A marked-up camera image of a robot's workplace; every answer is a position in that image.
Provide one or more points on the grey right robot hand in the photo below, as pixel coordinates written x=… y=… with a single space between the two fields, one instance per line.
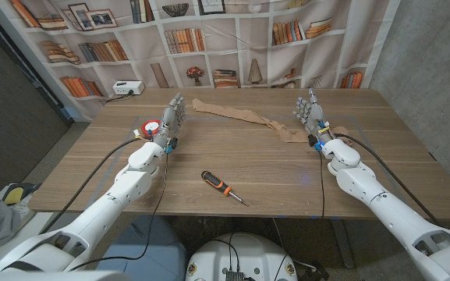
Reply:
x=315 y=117

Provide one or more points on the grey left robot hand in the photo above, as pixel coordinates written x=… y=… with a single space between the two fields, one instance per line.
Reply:
x=170 y=117

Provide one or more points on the beige nylon stocking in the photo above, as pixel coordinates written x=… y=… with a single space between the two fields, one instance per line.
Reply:
x=248 y=116

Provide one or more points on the black orange screwdriver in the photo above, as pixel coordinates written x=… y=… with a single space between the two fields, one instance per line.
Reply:
x=213 y=180

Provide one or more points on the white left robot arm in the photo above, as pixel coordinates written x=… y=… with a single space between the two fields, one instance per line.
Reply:
x=103 y=210

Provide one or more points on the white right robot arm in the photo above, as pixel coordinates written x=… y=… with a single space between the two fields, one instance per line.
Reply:
x=388 y=210

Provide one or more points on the red tape roll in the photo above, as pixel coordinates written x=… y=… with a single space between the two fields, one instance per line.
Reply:
x=150 y=126

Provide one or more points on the white power strip box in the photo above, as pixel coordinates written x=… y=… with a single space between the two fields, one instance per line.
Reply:
x=128 y=87

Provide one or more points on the printed bookshelf backdrop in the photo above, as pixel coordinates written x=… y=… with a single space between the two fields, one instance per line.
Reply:
x=224 y=50

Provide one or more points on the grey table leg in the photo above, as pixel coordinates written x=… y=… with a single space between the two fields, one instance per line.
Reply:
x=341 y=242

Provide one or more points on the blue-grey base under table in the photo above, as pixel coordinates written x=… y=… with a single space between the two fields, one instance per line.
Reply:
x=162 y=250

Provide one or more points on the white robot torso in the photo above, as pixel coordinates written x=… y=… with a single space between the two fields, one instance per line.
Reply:
x=248 y=253

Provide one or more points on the black floor adapter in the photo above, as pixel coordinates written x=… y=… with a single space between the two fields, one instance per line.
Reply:
x=314 y=274

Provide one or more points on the yellow black floor object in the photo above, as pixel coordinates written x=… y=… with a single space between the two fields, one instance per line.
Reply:
x=14 y=194

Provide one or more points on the white floor platform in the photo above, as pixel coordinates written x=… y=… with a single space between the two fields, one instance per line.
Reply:
x=29 y=225

